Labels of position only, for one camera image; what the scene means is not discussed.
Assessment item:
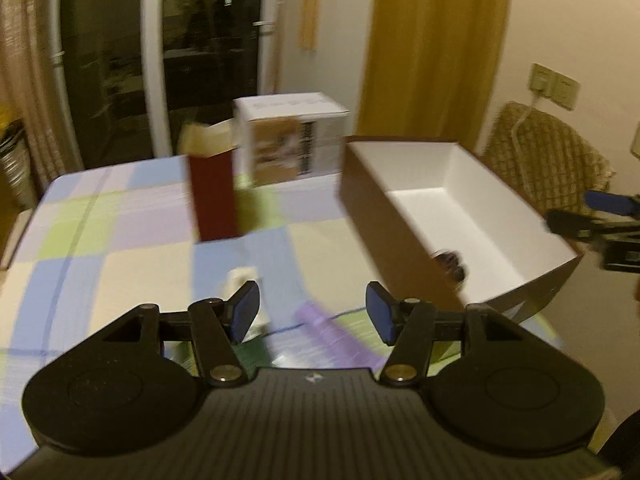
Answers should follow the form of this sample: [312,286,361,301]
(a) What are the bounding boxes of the dark purple velvet scrunchie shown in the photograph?
[431,250,468,286]

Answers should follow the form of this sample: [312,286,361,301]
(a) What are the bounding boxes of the cream hair claw clip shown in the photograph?
[222,266,270,344]

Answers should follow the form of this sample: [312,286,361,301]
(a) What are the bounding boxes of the purple cosmetic tube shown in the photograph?
[295,301,390,372]

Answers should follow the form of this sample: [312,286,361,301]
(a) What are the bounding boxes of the quilted chair cushion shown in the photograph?
[483,101,615,214]

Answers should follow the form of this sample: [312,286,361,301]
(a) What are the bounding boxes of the brown cardboard shoe box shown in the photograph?
[338,138,582,321]

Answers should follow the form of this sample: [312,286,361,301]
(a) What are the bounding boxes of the plaid tablecloth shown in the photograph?
[0,152,566,476]

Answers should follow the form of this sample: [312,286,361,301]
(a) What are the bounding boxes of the dark red open carton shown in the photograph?
[178,119,240,242]

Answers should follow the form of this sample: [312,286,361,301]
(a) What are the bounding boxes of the white printed product box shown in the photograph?
[234,92,349,186]

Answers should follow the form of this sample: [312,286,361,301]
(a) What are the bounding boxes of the metal pot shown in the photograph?
[1,119,38,209]

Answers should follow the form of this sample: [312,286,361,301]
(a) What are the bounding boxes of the glass balcony door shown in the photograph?
[49,0,278,169]

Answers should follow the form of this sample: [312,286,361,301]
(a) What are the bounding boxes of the beige curtain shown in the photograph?
[1,0,84,188]

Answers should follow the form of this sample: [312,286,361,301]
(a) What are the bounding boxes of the wall power socket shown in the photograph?
[528,63,580,110]

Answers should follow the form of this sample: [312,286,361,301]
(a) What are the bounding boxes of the wooden wall hanging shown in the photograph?
[298,0,321,52]

